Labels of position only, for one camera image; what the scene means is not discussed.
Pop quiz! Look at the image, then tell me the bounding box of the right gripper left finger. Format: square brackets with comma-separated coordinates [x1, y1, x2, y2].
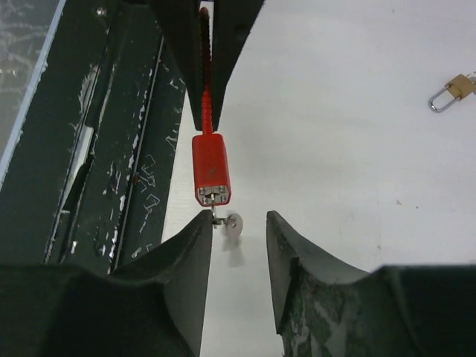
[1, 210, 213, 356]

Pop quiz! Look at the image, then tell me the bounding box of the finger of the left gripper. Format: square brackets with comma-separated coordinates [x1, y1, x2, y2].
[211, 0, 264, 130]
[148, 0, 203, 130]

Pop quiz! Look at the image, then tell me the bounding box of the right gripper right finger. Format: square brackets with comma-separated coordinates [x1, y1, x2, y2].
[266, 211, 475, 356]

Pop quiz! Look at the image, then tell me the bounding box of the small brass padlock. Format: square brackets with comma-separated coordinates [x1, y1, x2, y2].
[428, 71, 475, 114]

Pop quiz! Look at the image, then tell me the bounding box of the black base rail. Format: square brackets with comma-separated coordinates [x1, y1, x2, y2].
[1, 1, 185, 275]

